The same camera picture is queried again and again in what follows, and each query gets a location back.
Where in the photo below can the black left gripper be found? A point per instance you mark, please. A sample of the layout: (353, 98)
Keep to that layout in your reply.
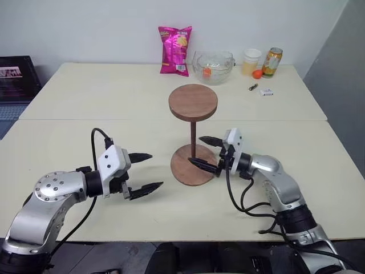
(116, 185)

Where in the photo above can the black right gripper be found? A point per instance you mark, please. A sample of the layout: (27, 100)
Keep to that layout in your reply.
(223, 162)

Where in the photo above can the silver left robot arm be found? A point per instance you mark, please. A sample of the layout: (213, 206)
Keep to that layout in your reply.
(42, 205)

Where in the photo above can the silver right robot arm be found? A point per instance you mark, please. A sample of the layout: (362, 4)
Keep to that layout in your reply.
(285, 188)

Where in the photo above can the dark wooden pole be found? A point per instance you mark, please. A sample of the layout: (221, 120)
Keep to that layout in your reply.
(193, 137)

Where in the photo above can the round wooden base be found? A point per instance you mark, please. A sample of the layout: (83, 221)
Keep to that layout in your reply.
(185, 172)

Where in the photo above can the round wooden disc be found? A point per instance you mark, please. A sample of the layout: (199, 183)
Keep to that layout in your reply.
(193, 100)

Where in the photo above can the clear glass bowl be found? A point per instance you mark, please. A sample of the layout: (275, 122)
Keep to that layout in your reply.
(219, 77)

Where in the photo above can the small metal key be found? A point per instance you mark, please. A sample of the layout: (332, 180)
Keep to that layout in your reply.
(252, 87)

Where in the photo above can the small orange packet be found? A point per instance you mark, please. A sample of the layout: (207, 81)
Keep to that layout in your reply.
(207, 73)

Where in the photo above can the small white box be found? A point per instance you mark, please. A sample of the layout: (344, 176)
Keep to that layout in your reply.
(266, 92)

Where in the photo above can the dark rounded shape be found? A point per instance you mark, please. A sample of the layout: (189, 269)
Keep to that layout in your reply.
(165, 259)

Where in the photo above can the small orange fruit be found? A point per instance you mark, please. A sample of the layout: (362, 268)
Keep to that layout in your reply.
(257, 74)

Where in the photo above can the clear plastic cup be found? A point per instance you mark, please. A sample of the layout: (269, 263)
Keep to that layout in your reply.
(251, 61)

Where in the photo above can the pink chips bag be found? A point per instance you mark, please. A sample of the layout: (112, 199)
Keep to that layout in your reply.
(174, 51)

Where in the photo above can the orange drink can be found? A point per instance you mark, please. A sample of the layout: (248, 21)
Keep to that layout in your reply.
(272, 62)

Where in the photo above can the black laptop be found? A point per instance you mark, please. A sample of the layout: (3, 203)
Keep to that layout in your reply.
(17, 80)

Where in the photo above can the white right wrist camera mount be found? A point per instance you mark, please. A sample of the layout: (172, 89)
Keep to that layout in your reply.
(235, 142)

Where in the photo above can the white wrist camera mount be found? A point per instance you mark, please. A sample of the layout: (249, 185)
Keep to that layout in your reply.
(235, 142)
(109, 162)

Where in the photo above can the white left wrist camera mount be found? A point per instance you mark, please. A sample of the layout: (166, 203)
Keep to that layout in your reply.
(109, 162)

